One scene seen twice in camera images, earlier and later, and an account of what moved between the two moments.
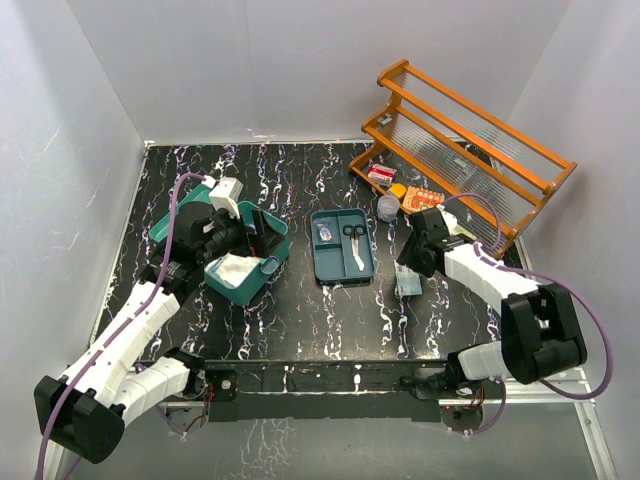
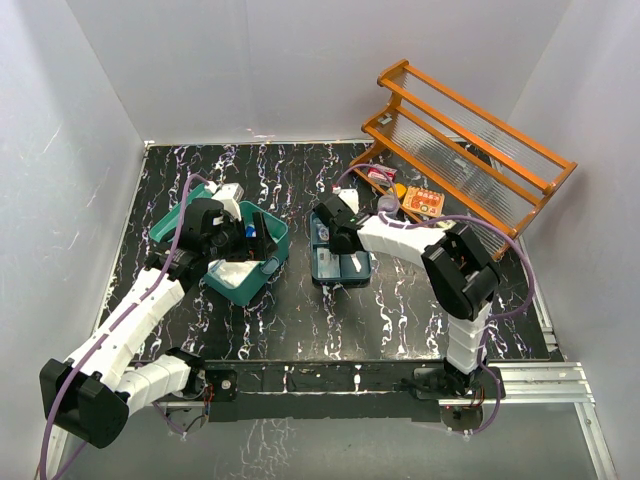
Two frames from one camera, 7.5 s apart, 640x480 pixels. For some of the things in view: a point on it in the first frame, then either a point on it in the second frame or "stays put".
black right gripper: (408, 259) → (337, 249)
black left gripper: (262, 239) stays put
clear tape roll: (325, 234) stays put
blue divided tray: (342, 247) stays put
